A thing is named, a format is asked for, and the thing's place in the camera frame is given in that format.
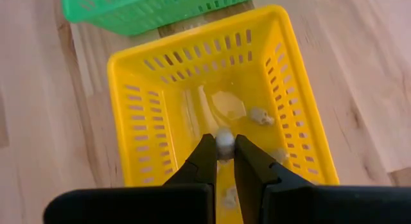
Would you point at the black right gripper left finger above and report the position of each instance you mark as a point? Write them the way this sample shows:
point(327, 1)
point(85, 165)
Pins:
point(144, 208)

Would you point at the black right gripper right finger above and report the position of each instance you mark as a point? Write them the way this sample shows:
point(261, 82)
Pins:
point(321, 208)

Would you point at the small pale skull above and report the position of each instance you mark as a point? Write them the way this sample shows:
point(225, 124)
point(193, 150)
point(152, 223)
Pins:
point(224, 142)
point(261, 116)
point(279, 155)
point(229, 196)

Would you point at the yellow plastic basket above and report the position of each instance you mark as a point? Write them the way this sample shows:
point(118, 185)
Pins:
point(180, 121)

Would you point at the green plastic basket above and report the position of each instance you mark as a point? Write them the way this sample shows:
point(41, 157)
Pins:
point(144, 15)

